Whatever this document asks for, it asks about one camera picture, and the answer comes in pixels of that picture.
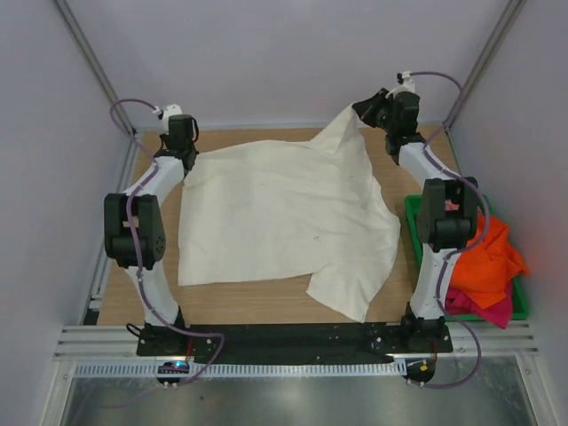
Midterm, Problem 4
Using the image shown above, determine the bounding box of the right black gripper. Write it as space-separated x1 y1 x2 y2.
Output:
353 88 398 134

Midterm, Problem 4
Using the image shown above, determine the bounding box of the cream white t shirt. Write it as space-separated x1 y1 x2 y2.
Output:
177 107 400 322

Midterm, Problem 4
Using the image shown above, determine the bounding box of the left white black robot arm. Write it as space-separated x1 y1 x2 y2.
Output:
104 98 200 357

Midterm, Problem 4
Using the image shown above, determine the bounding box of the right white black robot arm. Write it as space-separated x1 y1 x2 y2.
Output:
353 71 488 353

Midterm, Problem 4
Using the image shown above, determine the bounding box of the pink t shirt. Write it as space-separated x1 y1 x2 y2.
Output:
445 200 462 212

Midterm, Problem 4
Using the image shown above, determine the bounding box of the orange t shirt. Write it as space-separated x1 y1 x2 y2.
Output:
450 216 530 309

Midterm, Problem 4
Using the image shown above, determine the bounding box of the magenta t shirt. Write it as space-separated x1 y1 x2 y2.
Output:
446 281 513 329

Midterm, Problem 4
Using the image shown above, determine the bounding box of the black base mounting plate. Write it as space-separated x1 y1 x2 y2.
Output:
126 322 453 364

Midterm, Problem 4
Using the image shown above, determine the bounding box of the green plastic bin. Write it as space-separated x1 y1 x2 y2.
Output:
404 192 531 321

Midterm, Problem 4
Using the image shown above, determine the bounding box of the right aluminium corner post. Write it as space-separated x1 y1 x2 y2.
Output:
446 0 526 132

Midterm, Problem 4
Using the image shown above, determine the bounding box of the aluminium corner post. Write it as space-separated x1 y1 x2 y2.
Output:
51 0 137 137
446 0 526 132

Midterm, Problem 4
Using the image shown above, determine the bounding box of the left aluminium corner post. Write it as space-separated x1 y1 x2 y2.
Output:
51 0 137 137

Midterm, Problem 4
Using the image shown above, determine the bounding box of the white slotted cable duct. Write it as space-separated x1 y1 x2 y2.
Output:
74 359 406 380

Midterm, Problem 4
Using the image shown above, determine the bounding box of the aluminium front frame rail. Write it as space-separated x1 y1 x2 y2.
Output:
54 320 539 359

